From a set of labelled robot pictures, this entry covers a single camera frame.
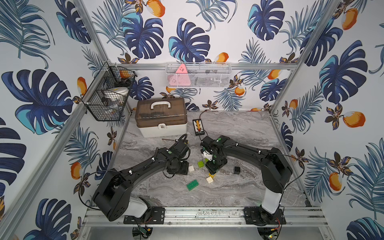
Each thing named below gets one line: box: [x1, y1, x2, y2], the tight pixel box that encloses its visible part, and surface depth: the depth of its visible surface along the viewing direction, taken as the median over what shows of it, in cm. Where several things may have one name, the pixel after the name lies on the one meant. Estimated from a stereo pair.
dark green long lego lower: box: [186, 179, 200, 191], surface depth 85 cm
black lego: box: [233, 166, 241, 175], surface depth 89 cm
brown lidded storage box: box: [135, 97, 188, 138], surface depth 97 cm
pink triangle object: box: [169, 63, 191, 86], surface depth 92 cm
